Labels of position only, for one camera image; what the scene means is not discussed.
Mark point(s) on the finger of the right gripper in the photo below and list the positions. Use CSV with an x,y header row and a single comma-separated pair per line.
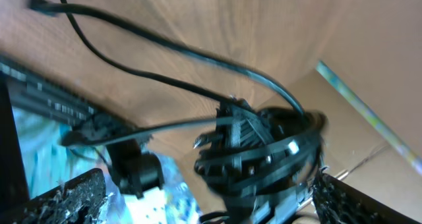
x,y
248,129

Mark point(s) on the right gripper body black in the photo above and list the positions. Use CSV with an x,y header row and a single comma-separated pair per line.
x,y
270,195

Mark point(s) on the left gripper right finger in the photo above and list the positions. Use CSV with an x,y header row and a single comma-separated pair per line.
x,y
337,202

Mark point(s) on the cardboard back panel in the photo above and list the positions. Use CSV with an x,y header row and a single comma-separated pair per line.
x,y
374,46

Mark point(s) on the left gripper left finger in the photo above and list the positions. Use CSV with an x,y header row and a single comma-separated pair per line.
x,y
79,200

